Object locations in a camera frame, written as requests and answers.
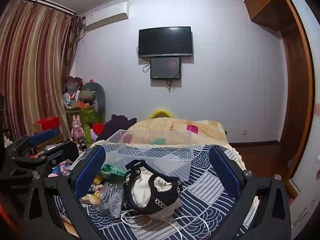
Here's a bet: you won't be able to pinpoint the green knitted cloth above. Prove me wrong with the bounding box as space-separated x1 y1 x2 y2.
100 164 128 182

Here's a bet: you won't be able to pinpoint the yellow plush ring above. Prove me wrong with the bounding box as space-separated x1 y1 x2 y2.
149 108 174 119

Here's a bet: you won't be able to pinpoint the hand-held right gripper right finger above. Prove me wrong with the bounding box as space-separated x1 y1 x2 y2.
209 145 292 240

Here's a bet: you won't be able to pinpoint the red box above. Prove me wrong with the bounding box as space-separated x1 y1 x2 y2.
33 116 61 133

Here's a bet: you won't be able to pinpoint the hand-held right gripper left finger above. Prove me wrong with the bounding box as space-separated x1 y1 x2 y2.
23 145 111 240

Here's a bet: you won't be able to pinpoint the small black wall monitor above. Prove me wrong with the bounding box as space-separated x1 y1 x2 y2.
150 57 181 80

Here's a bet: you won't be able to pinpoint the blue patterned blanket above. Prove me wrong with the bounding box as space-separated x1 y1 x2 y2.
54 144 260 240

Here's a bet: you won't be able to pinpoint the black cylinder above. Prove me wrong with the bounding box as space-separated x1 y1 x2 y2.
76 137 88 151

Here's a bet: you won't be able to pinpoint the curtain rail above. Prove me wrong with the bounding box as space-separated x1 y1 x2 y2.
12 0 76 14

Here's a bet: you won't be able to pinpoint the white door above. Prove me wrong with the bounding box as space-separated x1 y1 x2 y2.
287 0 320 230

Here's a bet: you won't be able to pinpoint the beige fleece blanket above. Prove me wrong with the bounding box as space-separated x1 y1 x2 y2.
127 119 229 147

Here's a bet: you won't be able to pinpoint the wooden overhead cabinet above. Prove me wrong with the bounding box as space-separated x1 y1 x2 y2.
244 0 292 31

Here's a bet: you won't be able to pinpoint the white air conditioner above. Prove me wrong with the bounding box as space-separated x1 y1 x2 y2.
84 5 129 29

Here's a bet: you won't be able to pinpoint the striped brown curtain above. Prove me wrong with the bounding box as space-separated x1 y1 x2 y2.
0 0 83 142

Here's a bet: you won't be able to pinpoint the black wall television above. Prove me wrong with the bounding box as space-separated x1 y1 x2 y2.
139 26 194 58

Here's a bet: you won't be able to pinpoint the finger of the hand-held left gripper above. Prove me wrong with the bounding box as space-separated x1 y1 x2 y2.
12 141 80 178
4 129 62 157

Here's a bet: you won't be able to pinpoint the white cloth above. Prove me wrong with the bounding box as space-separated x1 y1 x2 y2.
132 166 175 208

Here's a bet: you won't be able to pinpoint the green patterned box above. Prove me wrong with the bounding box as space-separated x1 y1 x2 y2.
66 106 99 128

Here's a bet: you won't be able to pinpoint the pink rabbit toy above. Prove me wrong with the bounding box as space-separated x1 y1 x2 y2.
71 115 84 139

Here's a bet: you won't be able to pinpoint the dark green cushion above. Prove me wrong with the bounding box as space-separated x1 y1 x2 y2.
82 81 106 126

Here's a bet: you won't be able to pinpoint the yellow small toys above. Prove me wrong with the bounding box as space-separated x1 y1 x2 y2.
80 185 103 205

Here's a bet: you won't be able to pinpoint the clear plastic storage box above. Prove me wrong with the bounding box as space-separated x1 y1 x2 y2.
101 129 194 182

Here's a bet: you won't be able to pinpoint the wooden door frame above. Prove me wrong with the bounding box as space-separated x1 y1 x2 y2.
280 0 316 180

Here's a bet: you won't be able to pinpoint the pile of toys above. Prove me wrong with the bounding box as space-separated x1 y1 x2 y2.
62 76 98 109

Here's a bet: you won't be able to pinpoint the black chain-trimmed bag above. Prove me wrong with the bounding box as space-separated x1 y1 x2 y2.
122 159 183 215

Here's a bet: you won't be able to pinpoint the white cable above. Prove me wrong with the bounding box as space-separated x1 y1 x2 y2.
121 210 210 240

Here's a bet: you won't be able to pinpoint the dark purple clothing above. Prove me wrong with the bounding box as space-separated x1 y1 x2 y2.
96 114 138 143

